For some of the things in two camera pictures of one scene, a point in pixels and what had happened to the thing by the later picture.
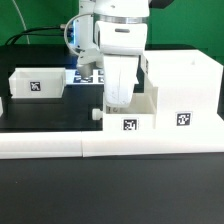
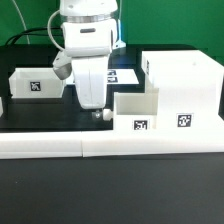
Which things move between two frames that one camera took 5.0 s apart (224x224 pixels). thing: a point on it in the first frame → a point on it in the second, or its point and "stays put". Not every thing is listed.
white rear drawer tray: [37, 83] stays put
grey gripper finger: [118, 109] → [98, 114]
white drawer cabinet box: [188, 89] stays put
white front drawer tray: [141, 114] stays put
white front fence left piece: [41, 145] stays put
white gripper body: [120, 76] → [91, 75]
